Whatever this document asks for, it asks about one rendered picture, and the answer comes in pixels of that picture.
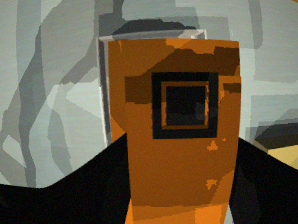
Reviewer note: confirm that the orange rectangular panel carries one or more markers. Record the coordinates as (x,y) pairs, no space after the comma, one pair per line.
(283,148)

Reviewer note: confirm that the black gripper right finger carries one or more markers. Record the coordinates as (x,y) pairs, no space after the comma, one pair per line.
(264,190)

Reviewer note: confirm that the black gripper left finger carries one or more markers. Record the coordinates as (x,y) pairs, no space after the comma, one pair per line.
(96,193)

